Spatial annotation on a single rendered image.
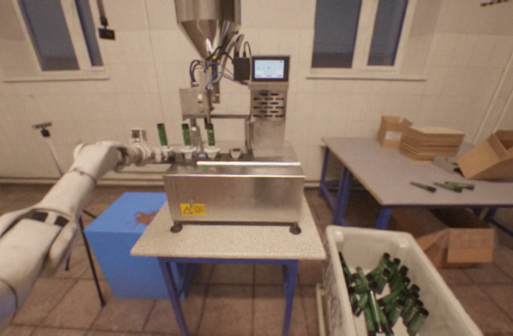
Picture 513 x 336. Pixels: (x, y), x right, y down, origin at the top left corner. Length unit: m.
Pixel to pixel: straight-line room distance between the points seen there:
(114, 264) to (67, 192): 1.11
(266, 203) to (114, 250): 0.99
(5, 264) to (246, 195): 0.68
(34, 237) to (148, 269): 1.14
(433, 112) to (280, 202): 2.52
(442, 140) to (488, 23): 1.53
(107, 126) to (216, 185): 2.33
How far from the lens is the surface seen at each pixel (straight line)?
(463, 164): 2.03
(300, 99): 2.43
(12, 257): 0.42
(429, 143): 2.11
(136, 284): 1.71
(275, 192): 0.86
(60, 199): 0.54
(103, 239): 1.50
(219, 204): 0.91
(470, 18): 3.21
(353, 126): 2.67
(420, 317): 1.12
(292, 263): 0.92
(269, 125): 0.97
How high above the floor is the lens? 1.39
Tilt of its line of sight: 25 degrees down
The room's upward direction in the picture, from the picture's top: straight up
